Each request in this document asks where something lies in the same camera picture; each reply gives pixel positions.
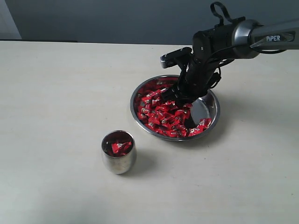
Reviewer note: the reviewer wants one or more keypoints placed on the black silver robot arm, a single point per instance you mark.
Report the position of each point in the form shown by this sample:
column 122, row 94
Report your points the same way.
column 214, row 48

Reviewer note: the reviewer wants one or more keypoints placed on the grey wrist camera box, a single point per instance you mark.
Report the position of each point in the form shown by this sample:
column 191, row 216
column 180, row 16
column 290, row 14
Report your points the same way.
column 178, row 57

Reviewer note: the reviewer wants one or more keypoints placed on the stainless steel cup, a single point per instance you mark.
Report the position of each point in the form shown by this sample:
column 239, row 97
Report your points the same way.
column 118, row 164

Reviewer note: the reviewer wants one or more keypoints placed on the round stainless steel plate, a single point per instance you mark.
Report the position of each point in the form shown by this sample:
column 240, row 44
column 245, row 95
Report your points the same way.
column 207, row 106

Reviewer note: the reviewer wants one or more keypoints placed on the red candy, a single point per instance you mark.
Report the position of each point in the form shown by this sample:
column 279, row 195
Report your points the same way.
column 120, row 149
column 205, row 123
column 195, row 131
column 172, row 133

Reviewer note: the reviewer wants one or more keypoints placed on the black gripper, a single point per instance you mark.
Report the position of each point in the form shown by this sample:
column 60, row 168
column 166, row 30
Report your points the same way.
column 194, row 83

